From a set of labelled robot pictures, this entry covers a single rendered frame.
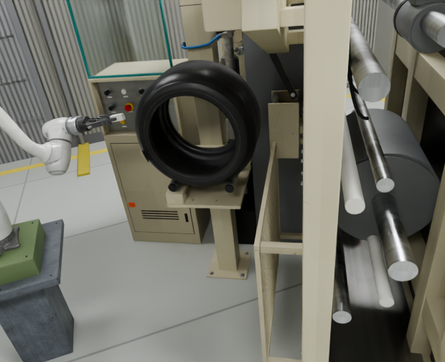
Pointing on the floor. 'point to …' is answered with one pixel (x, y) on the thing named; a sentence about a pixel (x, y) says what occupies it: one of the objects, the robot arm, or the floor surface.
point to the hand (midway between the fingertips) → (117, 118)
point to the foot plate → (230, 270)
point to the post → (211, 130)
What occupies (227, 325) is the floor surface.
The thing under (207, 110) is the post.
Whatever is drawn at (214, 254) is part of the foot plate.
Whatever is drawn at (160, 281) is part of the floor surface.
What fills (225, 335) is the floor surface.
